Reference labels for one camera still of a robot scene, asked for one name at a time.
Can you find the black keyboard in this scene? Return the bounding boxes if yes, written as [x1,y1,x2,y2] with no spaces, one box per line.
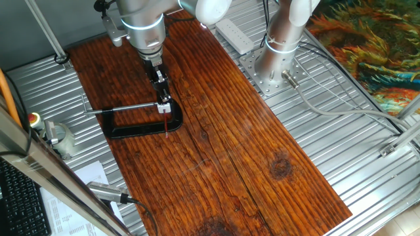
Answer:
[0,157,53,236]

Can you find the thick grey base cable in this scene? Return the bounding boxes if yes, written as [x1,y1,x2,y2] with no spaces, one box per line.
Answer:
[281,69,420,132]

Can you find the orange tube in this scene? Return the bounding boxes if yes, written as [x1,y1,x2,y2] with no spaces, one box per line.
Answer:
[0,68,22,128]

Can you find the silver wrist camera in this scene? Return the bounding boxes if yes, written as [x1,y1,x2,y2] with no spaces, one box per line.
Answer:
[100,14,128,47]

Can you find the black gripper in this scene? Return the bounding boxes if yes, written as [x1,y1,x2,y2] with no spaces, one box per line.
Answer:
[144,57,172,104]

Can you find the silver ribbed camera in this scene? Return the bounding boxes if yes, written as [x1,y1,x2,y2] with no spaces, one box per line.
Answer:
[87,181,133,205]

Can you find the shiny metal frame bar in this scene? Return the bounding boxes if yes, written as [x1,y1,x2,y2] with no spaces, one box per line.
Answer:
[0,104,132,236]

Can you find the thin aluminium frame post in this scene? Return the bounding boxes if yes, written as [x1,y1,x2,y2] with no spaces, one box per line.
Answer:
[24,0,75,71]

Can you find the black base cable bundle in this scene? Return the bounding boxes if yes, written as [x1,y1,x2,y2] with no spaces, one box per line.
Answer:
[259,0,272,47]

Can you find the black metal C-clamp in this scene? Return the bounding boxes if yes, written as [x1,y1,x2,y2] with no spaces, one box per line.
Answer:
[80,92,184,140]

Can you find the thin white table cable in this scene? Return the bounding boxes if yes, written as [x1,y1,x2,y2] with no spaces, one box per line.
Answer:
[295,55,400,136]

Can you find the black camera cable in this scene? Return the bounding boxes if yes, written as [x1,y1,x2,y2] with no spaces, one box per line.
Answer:
[127,195,159,236]

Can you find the colourful painted cloth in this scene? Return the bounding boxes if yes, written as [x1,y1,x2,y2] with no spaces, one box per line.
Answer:
[306,0,420,115]

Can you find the white power strip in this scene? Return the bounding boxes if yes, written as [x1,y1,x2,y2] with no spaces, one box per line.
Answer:
[215,18,255,56]

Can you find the white printed paper sheets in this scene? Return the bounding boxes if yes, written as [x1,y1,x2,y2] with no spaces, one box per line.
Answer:
[39,160,127,236]

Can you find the brown wooden board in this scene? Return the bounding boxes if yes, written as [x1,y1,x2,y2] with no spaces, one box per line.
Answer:
[67,9,354,236]

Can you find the long black table cable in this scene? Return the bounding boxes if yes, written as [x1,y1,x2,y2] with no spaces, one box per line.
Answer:
[298,44,405,136]

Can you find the aluminium profile bar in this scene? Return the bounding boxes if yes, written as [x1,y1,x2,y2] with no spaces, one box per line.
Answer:
[379,121,420,158]
[395,94,420,121]

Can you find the small silver metal bracket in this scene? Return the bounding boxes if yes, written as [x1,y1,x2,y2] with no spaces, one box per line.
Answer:
[43,119,60,146]

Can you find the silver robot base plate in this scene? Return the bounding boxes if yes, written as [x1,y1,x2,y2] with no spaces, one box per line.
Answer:
[238,45,309,98]

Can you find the red emergency stop button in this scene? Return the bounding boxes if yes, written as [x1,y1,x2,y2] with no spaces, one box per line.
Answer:
[28,112,45,132]

